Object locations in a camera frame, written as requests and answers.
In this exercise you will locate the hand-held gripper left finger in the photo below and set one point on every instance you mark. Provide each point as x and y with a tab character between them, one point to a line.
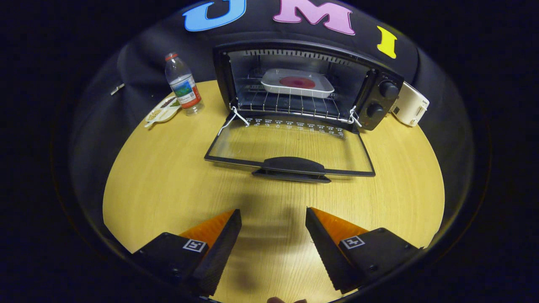
219	252

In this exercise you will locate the white square plate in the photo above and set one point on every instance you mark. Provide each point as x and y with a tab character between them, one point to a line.
271	79

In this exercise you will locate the silver clip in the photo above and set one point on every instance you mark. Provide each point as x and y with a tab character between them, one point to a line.
117	89

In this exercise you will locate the small white snack dish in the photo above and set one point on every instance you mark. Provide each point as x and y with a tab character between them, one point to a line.
162	111

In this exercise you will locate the black toaster oven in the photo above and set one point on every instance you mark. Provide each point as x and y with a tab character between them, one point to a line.
381	101

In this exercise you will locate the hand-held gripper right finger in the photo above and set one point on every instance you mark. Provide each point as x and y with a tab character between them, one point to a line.
326	254

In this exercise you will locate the white toaster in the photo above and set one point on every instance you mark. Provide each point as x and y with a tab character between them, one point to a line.
410	105

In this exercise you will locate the pink round meat slice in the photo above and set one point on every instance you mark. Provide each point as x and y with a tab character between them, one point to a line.
297	82

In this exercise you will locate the clear plastic water bottle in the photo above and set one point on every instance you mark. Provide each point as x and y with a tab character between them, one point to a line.
183	84

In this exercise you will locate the black backdrop cloth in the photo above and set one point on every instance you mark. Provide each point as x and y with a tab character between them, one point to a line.
134	63

